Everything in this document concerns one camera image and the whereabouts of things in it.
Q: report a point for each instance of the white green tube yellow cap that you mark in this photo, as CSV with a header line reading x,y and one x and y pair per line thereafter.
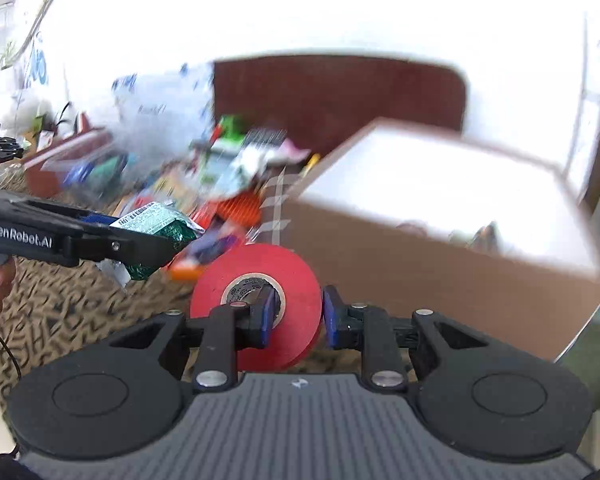
x,y
312,160

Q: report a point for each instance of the red brown open box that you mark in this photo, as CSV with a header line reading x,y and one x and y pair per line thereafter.
x,y
65,152

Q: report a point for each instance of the clear blue printed plastic bag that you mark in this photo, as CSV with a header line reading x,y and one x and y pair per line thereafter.
x,y
155,110

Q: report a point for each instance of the black white striped packet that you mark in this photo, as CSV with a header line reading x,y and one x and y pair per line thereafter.
x,y
265,139

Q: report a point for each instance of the pink small packet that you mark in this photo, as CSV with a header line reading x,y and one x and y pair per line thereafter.
x,y
292,150

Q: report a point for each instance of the green small packet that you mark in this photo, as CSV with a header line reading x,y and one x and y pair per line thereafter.
x,y
230,127

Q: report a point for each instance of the green foil snack packet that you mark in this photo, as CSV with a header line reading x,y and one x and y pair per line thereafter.
x,y
165,225

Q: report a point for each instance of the orange red ribbed packet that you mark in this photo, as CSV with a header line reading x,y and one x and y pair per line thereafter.
x,y
237,210

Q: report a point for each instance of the dark brown wooden board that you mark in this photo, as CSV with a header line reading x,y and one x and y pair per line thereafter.
x,y
330,95

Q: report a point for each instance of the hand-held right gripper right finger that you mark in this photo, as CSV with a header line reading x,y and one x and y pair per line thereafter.
x,y
330,317

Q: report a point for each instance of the orange white block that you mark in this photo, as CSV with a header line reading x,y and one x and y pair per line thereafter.
x,y
185,272

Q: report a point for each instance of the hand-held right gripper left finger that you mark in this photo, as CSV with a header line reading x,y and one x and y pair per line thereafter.
x,y
269,320

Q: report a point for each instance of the blue green packet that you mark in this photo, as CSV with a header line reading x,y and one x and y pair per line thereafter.
x,y
95,170

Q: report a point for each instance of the purple blue box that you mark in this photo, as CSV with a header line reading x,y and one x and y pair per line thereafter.
x,y
215,247

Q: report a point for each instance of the brown cardboard box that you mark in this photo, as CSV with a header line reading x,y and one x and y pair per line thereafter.
x,y
405,270

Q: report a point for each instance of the red tape roll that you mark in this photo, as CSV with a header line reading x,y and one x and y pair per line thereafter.
x,y
300,280

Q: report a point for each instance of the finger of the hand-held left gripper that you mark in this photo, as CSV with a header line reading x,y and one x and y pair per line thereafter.
x,y
130,252
97,221

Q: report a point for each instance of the brown plaid pouch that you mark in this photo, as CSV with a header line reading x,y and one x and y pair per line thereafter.
x,y
280,200

